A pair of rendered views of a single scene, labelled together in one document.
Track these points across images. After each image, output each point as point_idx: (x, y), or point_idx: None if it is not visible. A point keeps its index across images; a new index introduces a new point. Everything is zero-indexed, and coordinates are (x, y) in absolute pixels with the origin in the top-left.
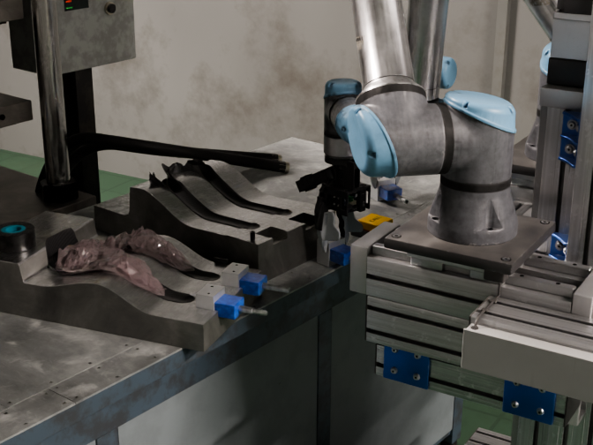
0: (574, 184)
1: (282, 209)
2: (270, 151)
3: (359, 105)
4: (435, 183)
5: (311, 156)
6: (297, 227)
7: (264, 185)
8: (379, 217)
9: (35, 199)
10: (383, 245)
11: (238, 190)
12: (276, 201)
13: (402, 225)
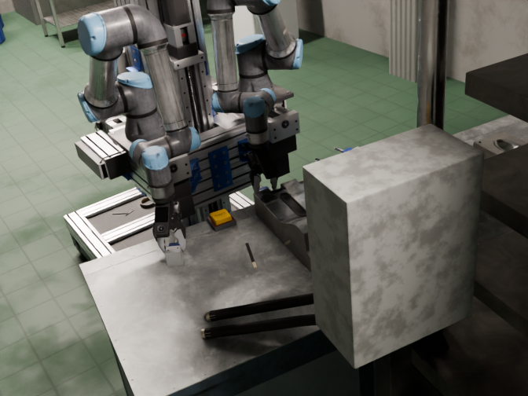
0: (210, 78)
1: (282, 199)
2: (190, 371)
3: (298, 40)
4: (117, 275)
5: (163, 347)
6: (286, 181)
7: (244, 298)
8: (216, 215)
9: (447, 330)
10: (286, 109)
11: (298, 218)
12: (279, 210)
13: (280, 97)
